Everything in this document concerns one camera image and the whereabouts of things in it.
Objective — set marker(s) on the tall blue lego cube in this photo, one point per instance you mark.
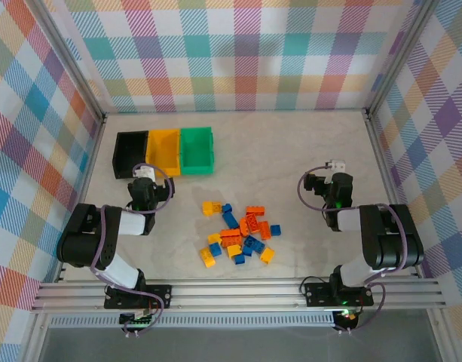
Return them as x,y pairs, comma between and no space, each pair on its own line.
276,230

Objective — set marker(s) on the yellow lego brick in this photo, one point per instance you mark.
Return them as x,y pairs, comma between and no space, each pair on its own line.
267,255
214,238
207,208
216,207
234,251

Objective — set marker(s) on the long orange lego brick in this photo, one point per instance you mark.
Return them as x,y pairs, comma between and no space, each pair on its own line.
253,222
256,210
265,230
232,242
230,233

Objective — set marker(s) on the long blue lego brick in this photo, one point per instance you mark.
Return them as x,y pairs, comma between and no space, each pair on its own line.
230,220

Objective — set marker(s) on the small blue lego brick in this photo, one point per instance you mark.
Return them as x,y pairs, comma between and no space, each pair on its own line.
252,241
247,251
227,208
215,249
239,259

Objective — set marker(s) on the curved orange lego piece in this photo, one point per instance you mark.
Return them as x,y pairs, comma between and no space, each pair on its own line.
243,227

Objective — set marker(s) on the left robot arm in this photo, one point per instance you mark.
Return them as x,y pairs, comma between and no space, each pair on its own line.
110,249

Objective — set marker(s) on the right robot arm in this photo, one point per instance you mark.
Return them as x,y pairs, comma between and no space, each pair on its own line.
389,241

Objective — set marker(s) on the black plastic bin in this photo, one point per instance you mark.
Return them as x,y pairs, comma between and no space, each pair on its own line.
129,151

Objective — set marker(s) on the yellow plastic bin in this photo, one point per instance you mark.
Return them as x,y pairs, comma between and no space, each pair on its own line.
163,151

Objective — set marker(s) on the green plastic bin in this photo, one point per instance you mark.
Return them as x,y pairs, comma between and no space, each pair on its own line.
194,149

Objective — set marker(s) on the orange circuit board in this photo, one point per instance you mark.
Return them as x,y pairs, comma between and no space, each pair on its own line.
349,316

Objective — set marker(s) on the green lit circuit board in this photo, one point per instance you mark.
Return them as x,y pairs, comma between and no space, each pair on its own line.
136,320

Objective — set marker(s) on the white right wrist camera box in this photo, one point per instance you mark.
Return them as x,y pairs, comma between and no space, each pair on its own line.
337,165

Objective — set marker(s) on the aluminium side rail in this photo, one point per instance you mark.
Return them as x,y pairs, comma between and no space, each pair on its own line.
85,181
383,158

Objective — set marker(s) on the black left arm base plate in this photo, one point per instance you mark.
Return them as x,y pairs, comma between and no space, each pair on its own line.
159,296

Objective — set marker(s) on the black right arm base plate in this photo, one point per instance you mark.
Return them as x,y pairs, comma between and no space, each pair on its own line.
317,294

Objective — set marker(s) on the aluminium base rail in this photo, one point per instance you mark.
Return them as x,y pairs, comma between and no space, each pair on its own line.
234,296

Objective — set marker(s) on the aluminium corner post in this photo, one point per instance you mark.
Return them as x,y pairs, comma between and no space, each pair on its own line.
399,56
75,60

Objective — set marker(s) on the aluminium frame leg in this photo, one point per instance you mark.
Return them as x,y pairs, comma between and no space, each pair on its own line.
32,339
441,335

